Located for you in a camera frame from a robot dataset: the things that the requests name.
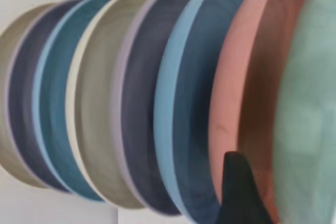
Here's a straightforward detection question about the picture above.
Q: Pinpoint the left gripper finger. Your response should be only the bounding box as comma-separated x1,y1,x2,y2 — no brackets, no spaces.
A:
214,151,274,224

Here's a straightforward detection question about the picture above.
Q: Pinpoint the green round plate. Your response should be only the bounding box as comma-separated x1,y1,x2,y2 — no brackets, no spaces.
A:
271,0,336,224

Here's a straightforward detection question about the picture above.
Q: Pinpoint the pink round plate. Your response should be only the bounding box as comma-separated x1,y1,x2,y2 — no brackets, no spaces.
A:
209,0,312,224

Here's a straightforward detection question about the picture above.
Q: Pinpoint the dark purple round plate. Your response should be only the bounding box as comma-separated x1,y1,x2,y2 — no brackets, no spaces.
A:
5,0,88,194
114,0,206,216

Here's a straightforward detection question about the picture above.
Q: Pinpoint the beige round plate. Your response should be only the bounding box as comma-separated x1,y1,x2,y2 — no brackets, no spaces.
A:
69,0,161,209
0,2,61,189

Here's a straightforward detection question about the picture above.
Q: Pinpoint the teal blue round plate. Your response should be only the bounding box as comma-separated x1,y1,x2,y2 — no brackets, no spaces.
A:
33,0,124,202

